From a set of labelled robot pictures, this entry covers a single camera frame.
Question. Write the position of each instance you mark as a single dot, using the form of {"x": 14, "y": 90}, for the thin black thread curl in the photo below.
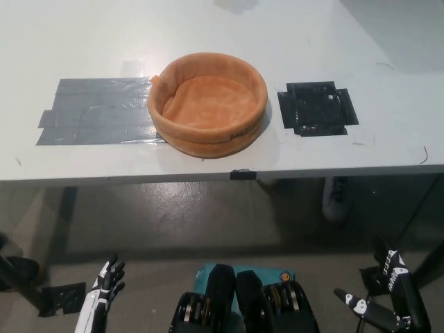
{"x": 425, "y": 155}
{"x": 385, "y": 65}

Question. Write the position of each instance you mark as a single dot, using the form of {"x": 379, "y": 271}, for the grey duct tape patch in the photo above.
{"x": 100, "y": 114}

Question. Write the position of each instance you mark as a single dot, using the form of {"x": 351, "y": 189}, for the robot right hand white black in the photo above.
{"x": 406, "y": 298}

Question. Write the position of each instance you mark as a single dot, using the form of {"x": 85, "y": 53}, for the small black tape strip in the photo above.
{"x": 243, "y": 175}

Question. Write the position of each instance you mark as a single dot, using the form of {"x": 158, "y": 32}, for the orange plush round basket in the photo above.
{"x": 211, "y": 100}

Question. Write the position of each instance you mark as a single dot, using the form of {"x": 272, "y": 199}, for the white sneaker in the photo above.
{"x": 334, "y": 201}

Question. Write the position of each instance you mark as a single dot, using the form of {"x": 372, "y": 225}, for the black shoe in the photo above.
{"x": 21, "y": 268}

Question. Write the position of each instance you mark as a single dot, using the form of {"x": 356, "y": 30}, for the black tape square patch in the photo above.
{"x": 317, "y": 109}

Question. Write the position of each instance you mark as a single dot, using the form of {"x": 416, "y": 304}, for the teal robot body cover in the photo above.
{"x": 270, "y": 274}

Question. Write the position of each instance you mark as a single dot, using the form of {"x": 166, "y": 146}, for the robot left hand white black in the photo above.
{"x": 100, "y": 295}

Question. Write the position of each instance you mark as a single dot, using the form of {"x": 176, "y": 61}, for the dark table leg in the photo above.
{"x": 62, "y": 229}
{"x": 430, "y": 222}

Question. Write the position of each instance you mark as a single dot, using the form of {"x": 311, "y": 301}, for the black floor tape patch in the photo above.
{"x": 367, "y": 277}
{"x": 64, "y": 298}

